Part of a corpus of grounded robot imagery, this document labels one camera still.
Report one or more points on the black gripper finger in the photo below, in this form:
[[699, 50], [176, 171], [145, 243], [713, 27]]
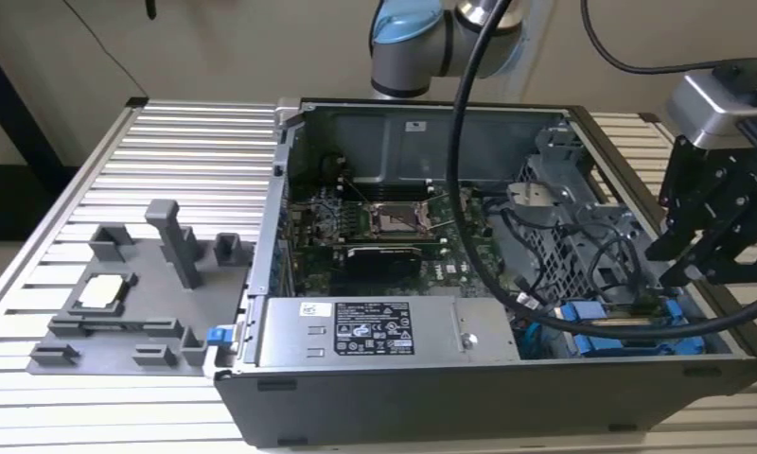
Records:
[[691, 189], [723, 227]]

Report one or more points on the hard disk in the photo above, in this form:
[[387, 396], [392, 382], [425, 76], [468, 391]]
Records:
[[633, 314]]

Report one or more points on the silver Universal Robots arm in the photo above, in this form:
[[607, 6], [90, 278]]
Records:
[[409, 52]]

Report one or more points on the perforated metal disk bay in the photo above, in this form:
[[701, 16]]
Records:
[[555, 250]]

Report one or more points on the blue disk carrier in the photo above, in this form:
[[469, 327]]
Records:
[[631, 347]]

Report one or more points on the green motherboard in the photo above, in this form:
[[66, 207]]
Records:
[[473, 265]]

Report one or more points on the grey metal bay cover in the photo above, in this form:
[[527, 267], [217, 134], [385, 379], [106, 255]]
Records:
[[404, 146]]

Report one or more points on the CPU socket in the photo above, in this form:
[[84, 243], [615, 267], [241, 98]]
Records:
[[396, 218]]

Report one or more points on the silver power supply unit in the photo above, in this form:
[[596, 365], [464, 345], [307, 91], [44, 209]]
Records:
[[429, 331]]

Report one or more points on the black graphics card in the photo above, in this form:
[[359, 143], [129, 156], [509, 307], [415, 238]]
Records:
[[379, 269]]

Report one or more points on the open black PC case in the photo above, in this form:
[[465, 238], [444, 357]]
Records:
[[416, 406]]

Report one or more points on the blue case latch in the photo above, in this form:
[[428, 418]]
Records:
[[219, 336]]

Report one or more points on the grey parts rack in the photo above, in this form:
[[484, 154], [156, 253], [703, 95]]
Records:
[[145, 302]]

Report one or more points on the black hanging tool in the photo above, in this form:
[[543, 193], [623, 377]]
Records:
[[150, 8]]

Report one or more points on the silver CPU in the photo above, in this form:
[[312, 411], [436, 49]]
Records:
[[104, 289]]

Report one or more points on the black furniture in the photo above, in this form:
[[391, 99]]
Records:
[[12, 198]]

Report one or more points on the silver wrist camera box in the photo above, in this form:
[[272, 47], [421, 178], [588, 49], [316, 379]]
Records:
[[700, 109]]

